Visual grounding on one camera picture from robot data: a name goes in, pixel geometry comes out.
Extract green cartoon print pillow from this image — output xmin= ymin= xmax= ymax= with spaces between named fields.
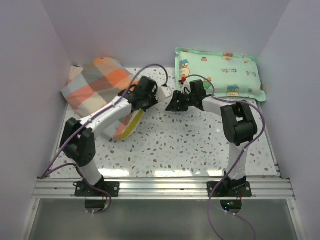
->
xmin=174 ymin=47 xmax=267 ymax=102

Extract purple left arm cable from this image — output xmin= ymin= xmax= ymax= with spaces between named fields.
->
xmin=39 ymin=64 xmax=170 ymax=180

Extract orange grey plaid pillowcase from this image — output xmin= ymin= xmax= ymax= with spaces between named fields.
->
xmin=61 ymin=57 xmax=145 ymax=142

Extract aluminium mounting rail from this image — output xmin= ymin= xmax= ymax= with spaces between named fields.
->
xmin=32 ymin=165 xmax=295 ymax=200

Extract cream pillow yellow trim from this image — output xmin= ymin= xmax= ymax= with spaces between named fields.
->
xmin=119 ymin=109 xmax=145 ymax=140

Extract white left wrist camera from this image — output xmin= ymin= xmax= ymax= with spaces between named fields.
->
xmin=156 ymin=86 xmax=173 ymax=103

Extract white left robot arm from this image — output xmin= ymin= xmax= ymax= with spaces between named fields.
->
xmin=60 ymin=76 xmax=164 ymax=197

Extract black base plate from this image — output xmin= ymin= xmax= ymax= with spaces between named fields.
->
xmin=212 ymin=180 xmax=253 ymax=198
xmin=72 ymin=180 xmax=120 ymax=197

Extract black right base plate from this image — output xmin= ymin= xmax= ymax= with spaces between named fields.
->
xmin=212 ymin=180 xmax=253 ymax=198

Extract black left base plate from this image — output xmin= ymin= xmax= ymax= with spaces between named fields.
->
xmin=72 ymin=180 xmax=120 ymax=197

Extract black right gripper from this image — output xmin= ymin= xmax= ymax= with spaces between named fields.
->
xmin=165 ymin=90 xmax=196 ymax=112

